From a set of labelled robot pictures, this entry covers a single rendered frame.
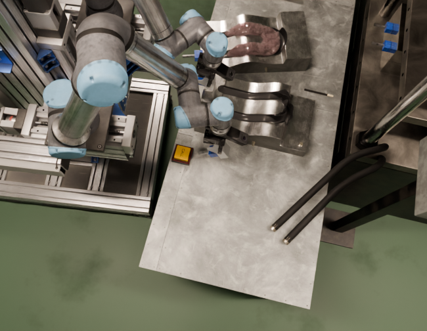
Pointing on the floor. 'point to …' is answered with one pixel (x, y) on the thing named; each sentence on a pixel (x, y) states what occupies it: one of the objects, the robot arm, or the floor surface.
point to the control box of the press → (387, 202)
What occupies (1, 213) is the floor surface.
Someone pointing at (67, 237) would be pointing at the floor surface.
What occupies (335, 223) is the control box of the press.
